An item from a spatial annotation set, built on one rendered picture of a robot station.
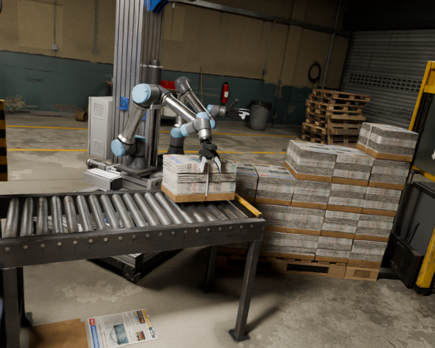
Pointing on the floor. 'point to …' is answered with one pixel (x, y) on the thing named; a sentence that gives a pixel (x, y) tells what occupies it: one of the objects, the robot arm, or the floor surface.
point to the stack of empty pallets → (317, 133)
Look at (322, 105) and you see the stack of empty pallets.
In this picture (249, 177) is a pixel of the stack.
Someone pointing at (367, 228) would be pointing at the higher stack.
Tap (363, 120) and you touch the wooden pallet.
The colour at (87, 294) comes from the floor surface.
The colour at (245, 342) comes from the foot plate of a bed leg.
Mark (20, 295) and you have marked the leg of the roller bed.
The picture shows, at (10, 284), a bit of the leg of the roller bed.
